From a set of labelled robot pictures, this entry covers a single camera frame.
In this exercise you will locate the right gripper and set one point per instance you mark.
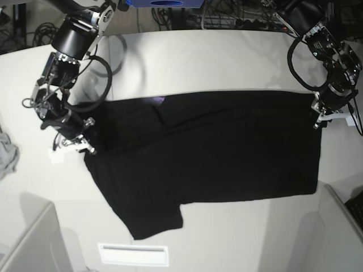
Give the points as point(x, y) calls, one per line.
point(74, 131)

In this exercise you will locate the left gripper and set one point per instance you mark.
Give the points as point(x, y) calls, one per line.
point(329, 104)

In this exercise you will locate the black T-shirt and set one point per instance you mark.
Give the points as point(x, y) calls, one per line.
point(202, 147)

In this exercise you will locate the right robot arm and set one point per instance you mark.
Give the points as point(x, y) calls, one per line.
point(79, 34)

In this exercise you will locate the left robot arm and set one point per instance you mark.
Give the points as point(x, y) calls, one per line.
point(308, 22)

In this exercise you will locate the grey crumpled cloth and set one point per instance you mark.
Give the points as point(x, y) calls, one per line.
point(10, 155)

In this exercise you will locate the black keyboard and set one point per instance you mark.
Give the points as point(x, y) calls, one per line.
point(355, 207)

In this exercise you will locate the black power strip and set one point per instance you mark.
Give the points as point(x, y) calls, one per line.
point(259, 25)

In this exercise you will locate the white label plate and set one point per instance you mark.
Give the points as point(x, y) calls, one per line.
point(134, 255)

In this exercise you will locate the right beige divider panel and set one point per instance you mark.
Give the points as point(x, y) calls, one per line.
point(336, 240)

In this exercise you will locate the beige divider panel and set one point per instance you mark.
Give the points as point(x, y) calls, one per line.
point(336, 240)
point(40, 247)

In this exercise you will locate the left beige divider panel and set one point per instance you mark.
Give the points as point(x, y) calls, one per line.
point(40, 247)

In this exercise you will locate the blue box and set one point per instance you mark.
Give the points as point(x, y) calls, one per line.
point(166, 3)

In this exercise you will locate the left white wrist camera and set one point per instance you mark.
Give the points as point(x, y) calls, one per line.
point(351, 119)

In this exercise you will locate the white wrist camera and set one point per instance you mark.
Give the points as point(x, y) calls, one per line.
point(56, 156)
point(351, 119)

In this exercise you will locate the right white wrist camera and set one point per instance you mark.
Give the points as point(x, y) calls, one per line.
point(56, 156)

